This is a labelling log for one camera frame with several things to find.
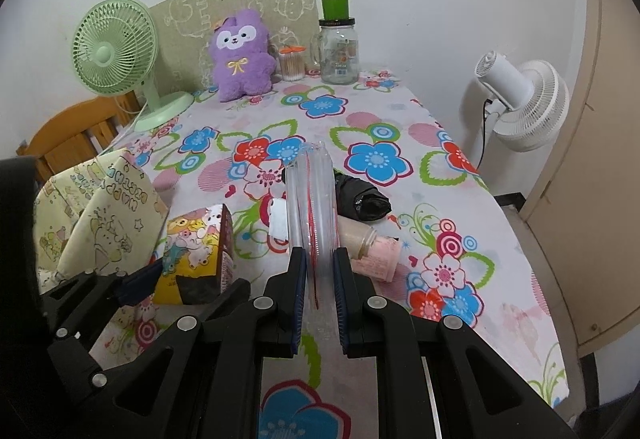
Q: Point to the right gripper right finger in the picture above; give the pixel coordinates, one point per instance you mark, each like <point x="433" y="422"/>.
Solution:
<point x="435" y="379"/>

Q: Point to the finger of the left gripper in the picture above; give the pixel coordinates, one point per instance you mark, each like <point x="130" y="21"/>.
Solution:
<point x="84" y="304"/>
<point x="161" y="394"/>

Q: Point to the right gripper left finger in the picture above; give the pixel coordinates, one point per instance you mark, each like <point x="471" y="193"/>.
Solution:
<point x="268" y="326"/>

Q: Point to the yellow cartoon storage box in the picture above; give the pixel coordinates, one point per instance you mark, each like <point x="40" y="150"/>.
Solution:
<point x="102" y="215"/>

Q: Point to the colourful cartoon packet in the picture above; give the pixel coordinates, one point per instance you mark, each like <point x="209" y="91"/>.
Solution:
<point x="197" y="259"/>

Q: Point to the pink tissue pack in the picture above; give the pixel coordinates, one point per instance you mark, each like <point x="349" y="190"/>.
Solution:
<point x="370" y="253"/>

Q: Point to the black garbage bag roll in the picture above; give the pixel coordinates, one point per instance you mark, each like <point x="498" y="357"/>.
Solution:
<point x="359" y="200"/>

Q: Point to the white plastic bag roll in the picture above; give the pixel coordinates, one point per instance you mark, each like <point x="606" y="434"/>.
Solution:
<point x="278" y="219"/>

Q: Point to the floral tablecloth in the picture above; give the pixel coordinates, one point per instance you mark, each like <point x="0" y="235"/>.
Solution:
<point x="441" y="214"/>

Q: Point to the green desk fan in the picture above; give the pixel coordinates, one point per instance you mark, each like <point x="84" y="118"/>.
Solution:
<point x="114" y="50"/>

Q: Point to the purple plush toy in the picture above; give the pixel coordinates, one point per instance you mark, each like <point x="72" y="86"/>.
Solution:
<point x="239" y="49"/>

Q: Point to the cotton swab container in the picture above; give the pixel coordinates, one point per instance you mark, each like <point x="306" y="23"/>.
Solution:
<point x="292" y="62"/>

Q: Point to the glass mason jar mug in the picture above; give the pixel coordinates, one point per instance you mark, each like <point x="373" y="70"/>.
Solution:
<point x="334" y="49"/>

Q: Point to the white standing fan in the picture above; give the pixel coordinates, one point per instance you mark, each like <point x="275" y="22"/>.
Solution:
<point x="528" y="104"/>

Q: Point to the green cup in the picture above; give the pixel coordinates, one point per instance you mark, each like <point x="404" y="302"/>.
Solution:
<point x="335" y="10"/>

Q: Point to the beige cartoon wall board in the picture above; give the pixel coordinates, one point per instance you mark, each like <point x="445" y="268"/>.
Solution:
<point x="184" y="29"/>

